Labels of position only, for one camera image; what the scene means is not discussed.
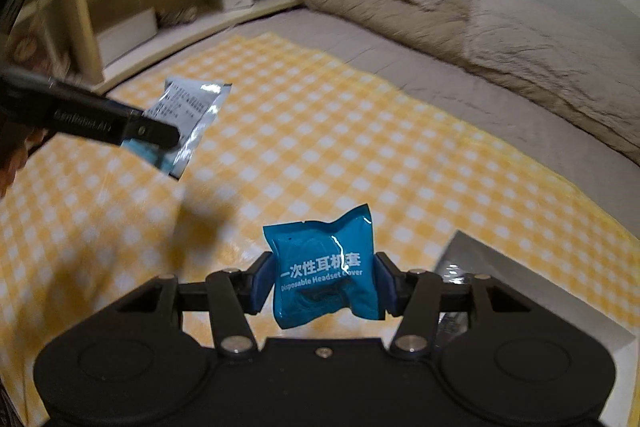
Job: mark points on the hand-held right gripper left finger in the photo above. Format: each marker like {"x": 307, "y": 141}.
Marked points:
{"x": 262, "y": 279}

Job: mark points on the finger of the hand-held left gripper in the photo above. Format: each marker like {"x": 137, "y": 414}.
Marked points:
{"x": 150, "y": 131}

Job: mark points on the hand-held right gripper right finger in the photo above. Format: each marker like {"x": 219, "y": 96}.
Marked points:
{"x": 387, "y": 286}

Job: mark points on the pale blue white packet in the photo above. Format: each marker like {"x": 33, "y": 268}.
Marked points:
{"x": 197, "y": 107}

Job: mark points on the blue headset cover packet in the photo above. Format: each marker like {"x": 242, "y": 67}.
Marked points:
{"x": 320, "y": 267}

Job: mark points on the white tray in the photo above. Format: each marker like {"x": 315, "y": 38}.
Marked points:
{"x": 550, "y": 287}

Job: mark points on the person's left hand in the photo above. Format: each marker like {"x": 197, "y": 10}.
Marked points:
{"x": 10, "y": 172}

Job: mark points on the printed cardboard box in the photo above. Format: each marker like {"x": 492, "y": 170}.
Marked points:
{"x": 32, "y": 42}

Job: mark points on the flat white box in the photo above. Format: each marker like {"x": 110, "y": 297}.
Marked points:
{"x": 127, "y": 33}

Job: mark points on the yellow checked mat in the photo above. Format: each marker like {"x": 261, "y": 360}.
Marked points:
{"x": 350, "y": 147}

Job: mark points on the bed with grey sheet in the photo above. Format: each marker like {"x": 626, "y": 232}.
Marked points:
{"x": 425, "y": 72}

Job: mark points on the brown fluffy duvet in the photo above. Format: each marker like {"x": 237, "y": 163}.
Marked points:
{"x": 375, "y": 14}

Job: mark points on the beige fluffy blanket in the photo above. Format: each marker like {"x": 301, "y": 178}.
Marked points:
{"x": 550, "y": 37}

